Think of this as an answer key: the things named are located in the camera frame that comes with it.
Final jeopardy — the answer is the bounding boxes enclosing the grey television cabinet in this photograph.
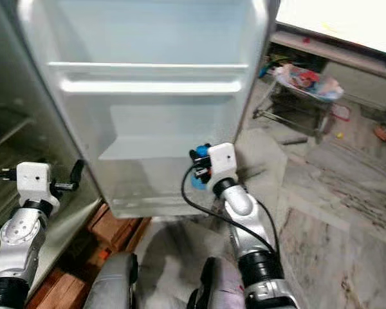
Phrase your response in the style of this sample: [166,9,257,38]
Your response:
[269,28,386,111]

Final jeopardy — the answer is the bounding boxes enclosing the bright television screen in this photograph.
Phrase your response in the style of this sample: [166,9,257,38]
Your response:
[275,0,386,60]

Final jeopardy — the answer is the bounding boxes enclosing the colourful baby bouncer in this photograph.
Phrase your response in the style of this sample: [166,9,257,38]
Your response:
[252,62,346,142]

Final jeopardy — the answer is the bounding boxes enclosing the grey left robot leg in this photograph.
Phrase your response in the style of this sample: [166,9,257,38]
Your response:
[82,252,140,309]

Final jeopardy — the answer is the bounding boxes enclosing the grey right robot leg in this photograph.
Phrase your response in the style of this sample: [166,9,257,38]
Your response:
[185,256,246,309]

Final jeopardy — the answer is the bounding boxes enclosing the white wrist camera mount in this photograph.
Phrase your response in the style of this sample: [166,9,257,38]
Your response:
[208,141,239,188]
[18,162,57,208]

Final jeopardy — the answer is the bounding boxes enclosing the grey robot leg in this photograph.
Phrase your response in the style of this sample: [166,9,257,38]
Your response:
[185,256,246,309]
[82,252,140,309]

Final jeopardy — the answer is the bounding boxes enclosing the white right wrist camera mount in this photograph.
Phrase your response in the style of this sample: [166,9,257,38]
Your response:
[208,141,239,188]

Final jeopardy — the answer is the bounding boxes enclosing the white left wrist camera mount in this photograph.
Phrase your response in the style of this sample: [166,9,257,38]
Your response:
[18,162,57,208]

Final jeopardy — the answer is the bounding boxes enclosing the wooden pallet with bricks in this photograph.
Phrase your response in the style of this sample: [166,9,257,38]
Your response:
[24,202,153,309]

